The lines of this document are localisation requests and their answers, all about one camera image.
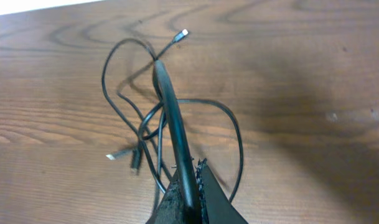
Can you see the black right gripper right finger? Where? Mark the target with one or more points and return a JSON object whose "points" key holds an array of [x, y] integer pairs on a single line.
{"points": [[215, 207]]}

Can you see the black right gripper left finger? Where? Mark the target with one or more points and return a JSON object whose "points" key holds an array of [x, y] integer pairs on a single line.
{"points": [[173, 208]]}

